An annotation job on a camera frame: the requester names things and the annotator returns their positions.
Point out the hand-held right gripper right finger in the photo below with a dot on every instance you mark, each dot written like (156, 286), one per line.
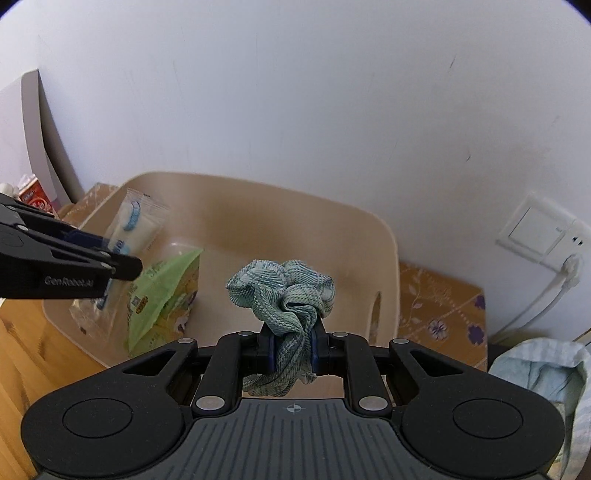
(315, 347)

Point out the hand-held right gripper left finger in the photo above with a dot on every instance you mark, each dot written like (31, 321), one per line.
(270, 356)

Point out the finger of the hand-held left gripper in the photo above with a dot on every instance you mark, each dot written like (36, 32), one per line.
(120, 267)
(87, 239)

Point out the clear plastic packet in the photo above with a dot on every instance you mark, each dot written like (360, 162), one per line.
(138, 217)

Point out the green plaid scrunchie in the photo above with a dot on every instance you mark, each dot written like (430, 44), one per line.
(281, 295)

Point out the beige plastic basket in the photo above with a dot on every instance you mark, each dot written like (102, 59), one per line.
(277, 221)

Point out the green snack packet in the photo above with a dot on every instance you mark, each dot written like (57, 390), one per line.
(157, 300)

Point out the red carton box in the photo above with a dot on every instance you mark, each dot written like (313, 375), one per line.
(37, 196)

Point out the wooden desk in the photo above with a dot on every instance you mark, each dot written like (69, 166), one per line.
(27, 360)

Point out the grey leaning board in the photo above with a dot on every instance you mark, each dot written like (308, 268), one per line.
(41, 138)

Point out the floral table mat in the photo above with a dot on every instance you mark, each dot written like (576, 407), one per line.
(438, 304)

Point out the light blue cloth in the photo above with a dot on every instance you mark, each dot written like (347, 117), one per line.
(540, 369)

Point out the white wall socket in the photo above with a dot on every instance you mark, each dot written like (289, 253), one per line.
(531, 230)

